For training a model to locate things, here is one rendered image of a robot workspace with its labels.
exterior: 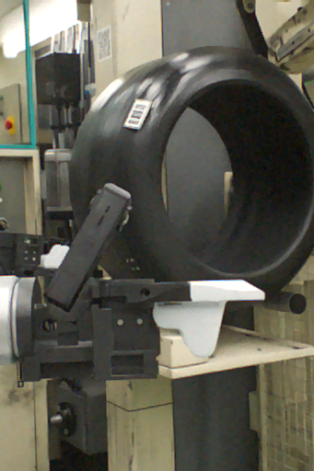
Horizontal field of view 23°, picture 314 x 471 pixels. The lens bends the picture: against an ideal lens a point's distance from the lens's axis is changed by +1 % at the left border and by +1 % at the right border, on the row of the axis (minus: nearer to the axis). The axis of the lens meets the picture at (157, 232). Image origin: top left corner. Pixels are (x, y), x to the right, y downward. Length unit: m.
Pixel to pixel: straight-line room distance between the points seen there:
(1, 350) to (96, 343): 0.08
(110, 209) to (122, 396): 1.30
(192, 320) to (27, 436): 1.52
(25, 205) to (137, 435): 0.66
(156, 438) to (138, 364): 1.33
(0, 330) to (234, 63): 1.05
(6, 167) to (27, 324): 1.43
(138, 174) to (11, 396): 0.83
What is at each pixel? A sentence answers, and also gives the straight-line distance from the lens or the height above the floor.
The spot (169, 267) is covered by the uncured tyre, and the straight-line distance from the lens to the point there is 1.49.
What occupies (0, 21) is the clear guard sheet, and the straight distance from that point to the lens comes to 2.07.
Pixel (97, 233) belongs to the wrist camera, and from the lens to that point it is 0.65.
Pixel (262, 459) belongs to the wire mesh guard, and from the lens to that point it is 2.19.
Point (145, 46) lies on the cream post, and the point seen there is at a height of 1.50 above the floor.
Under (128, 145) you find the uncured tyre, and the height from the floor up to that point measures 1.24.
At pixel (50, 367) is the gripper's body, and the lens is 0.67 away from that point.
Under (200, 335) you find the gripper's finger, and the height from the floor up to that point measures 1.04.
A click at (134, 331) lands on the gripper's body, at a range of 0.63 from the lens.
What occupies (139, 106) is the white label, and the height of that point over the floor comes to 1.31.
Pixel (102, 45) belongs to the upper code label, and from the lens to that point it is 1.93.
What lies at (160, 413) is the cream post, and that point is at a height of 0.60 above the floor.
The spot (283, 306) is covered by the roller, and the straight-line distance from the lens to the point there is 1.68.
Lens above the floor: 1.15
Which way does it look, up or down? 3 degrees down
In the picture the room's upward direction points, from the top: 2 degrees counter-clockwise
